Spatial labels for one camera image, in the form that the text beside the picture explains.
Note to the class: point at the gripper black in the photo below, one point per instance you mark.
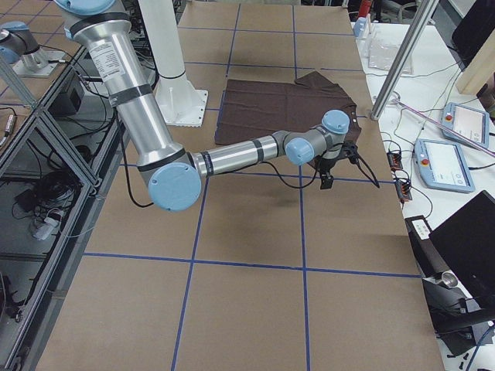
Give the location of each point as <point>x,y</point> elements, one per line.
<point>327,167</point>

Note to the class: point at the brown t-shirt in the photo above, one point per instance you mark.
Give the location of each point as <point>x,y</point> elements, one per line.
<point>304,120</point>

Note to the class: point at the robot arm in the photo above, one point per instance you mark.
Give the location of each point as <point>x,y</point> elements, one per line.
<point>16,41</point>
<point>172,174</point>

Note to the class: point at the reacher stick white claw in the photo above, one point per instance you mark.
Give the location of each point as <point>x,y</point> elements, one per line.
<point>396,99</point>

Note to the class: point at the near teach pendant tablet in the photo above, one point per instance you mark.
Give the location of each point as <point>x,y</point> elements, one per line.
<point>442,166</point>

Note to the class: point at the teach pendant tablet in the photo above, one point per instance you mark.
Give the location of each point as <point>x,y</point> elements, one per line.
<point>442,166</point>
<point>469,122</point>

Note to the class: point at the clear plastic bag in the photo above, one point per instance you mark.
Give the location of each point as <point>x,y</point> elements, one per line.
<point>378,53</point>

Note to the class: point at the black laptop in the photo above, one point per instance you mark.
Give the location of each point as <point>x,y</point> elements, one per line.
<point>465,242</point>

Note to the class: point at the far teach pendant tablet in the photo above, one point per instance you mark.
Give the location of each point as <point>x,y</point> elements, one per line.
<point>469,122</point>

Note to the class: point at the metal cup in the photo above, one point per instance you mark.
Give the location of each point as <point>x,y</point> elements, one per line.
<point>447,280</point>

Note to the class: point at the red cylinder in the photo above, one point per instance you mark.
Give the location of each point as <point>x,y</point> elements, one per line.
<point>364,8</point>

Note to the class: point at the black monitor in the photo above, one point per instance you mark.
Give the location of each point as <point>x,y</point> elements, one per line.
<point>474,29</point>

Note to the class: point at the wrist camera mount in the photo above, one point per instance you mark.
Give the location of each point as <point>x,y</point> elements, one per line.
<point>349,151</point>

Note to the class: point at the aluminium frame post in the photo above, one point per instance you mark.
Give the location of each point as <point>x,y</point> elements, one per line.
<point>412,36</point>

